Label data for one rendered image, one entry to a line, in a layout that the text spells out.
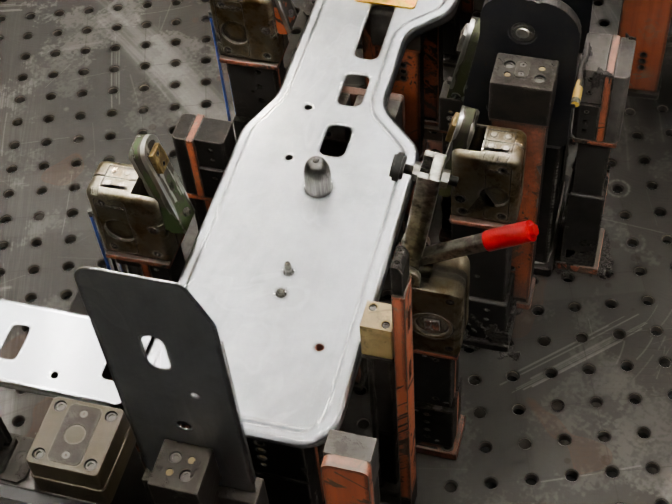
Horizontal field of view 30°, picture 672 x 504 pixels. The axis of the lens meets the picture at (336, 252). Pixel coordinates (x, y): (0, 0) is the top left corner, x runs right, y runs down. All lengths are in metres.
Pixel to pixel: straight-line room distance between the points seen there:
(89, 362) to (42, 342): 0.06
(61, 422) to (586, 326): 0.76
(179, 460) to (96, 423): 0.10
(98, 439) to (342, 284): 0.32
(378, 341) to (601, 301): 0.53
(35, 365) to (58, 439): 0.15
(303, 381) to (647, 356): 0.56
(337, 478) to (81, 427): 0.31
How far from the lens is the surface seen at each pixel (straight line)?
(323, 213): 1.44
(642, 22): 1.90
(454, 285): 1.31
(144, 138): 1.39
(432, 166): 1.19
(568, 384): 1.66
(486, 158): 1.40
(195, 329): 1.02
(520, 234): 1.23
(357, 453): 1.04
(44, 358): 1.38
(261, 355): 1.33
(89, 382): 1.35
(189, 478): 1.18
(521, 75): 1.41
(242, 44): 1.70
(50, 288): 1.82
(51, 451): 1.25
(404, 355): 1.25
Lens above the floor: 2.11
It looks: 52 degrees down
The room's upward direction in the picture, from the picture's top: 6 degrees counter-clockwise
